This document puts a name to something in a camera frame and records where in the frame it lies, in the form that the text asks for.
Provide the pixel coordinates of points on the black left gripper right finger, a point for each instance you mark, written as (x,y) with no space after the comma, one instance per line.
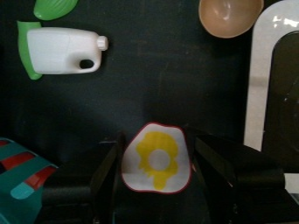
(241,180)

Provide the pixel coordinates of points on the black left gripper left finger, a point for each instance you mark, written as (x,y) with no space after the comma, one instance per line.
(105,175)

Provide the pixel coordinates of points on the fried egg toy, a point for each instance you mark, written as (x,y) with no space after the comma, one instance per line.
(158,157)

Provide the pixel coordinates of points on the teal toy basket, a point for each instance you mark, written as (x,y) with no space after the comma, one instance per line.
(19,186)

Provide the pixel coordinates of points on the red toy item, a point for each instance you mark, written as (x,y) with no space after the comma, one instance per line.
(37,175)

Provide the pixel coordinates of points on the white toy milk jug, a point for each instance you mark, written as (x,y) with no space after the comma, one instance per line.
(62,51)

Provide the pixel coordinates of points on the green toy leaf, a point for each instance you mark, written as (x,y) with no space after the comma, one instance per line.
(25,49)

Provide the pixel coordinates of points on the tan toy bowl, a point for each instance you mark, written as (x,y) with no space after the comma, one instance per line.
(230,16)

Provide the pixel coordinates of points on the green toy pea pod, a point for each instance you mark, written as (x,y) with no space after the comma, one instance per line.
(53,8)

